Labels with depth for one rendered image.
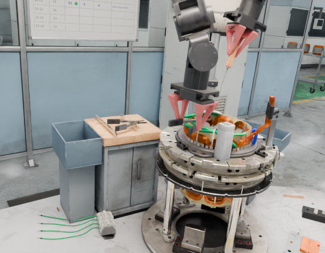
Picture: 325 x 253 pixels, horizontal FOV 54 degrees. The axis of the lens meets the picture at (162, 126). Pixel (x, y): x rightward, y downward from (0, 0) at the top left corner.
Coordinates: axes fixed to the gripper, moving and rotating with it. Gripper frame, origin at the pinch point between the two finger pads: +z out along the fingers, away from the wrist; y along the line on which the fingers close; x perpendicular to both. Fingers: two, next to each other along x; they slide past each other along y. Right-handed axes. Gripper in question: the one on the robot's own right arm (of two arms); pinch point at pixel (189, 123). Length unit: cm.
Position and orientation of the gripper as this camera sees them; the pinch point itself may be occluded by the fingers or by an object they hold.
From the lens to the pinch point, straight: 78.5
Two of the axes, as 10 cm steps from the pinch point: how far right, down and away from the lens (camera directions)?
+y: 7.3, 3.0, -6.1
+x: 6.7, -1.6, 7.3
